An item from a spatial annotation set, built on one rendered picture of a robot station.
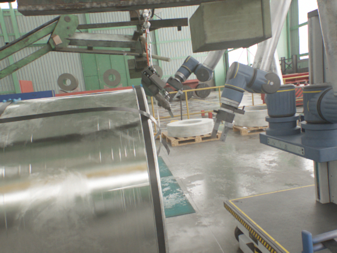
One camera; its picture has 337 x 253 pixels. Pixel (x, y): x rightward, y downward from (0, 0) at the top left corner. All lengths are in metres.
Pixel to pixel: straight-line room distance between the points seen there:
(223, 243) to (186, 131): 4.39
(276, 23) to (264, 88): 0.40
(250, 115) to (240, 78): 5.90
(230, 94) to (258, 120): 5.90
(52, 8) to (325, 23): 1.25
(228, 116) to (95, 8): 0.79
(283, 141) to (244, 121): 5.36
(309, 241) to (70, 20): 2.48
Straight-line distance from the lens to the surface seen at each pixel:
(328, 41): 1.83
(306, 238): 0.76
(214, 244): 2.85
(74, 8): 1.35
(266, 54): 1.88
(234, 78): 1.65
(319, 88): 2.03
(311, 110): 2.04
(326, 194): 2.71
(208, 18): 0.95
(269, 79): 1.71
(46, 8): 1.36
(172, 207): 3.63
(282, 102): 2.40
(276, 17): 1.92
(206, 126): 7.10
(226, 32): 0.96
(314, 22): 2.54
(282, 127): 2.43
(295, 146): 2.18
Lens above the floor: 1.37
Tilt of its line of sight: 8 degrees down
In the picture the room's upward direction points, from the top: 6 degrees counter-clockwise
